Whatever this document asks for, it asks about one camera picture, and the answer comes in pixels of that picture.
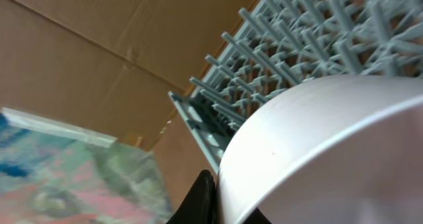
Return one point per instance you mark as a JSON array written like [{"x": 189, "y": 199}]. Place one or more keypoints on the white round bowl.
[{"x": 339, "y": 149}]

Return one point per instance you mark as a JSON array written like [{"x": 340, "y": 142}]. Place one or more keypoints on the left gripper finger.
[{"x": 198, "y": 205}]

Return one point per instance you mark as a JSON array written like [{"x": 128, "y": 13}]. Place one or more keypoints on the brown cardboard panel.
[{"x": 108, "y": 65}]

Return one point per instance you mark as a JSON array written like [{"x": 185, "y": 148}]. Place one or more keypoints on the grey plastic dishwasher rack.
[{"x": 283, "y": 43}]

